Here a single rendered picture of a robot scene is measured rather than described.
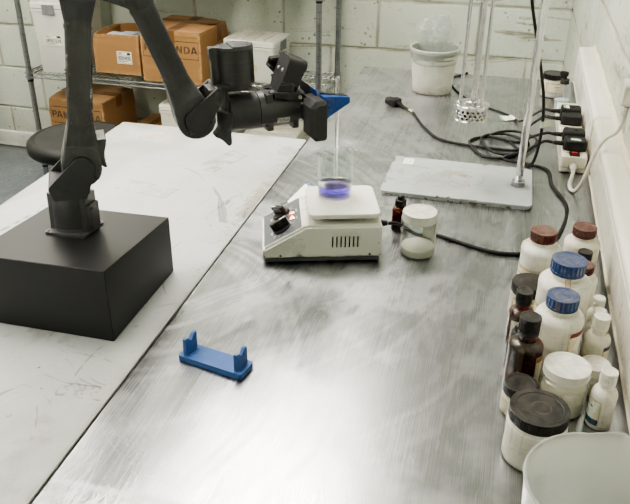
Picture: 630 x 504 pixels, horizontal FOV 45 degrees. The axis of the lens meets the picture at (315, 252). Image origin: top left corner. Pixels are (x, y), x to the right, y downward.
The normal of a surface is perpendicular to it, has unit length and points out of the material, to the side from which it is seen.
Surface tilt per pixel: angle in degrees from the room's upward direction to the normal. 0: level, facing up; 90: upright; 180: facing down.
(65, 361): 0
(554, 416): 0
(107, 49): 91
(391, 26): 90
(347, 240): 90
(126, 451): 0
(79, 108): 85
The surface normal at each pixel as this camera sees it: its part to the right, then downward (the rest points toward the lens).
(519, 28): -0.25, 0.46
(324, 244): 0.06, 0.48
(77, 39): 0.29, 0.39
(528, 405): 0.01, -0.88
